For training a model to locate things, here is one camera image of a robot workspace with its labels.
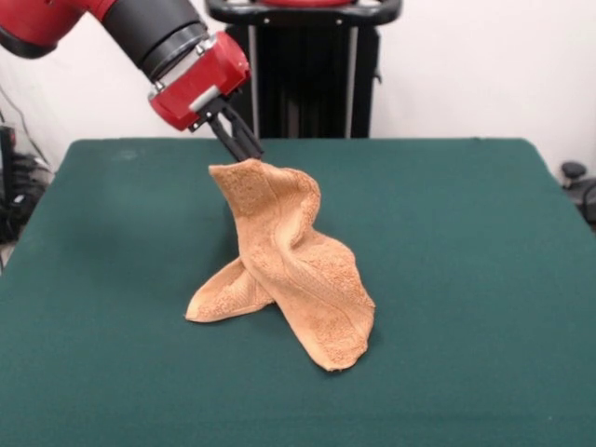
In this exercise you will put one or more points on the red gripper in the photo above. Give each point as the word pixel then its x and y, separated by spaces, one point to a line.
pixel 200 88

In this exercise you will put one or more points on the orange terry towel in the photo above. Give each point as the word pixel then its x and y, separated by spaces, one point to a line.
pixel 302 279

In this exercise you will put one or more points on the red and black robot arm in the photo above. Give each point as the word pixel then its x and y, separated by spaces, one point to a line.
pixel 116 28

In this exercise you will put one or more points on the red robot base disc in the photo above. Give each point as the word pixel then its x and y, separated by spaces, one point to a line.
pixel 302 2

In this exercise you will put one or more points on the black electrical box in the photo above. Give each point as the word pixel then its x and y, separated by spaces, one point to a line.
pixel 6 153

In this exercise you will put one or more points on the dark green table cloth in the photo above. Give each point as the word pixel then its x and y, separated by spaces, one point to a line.
pixel 139 349

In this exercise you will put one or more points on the black office chair base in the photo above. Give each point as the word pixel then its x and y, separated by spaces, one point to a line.
pixel 573 170

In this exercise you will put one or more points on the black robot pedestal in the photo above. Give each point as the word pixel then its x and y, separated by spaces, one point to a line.
pixel 302 70

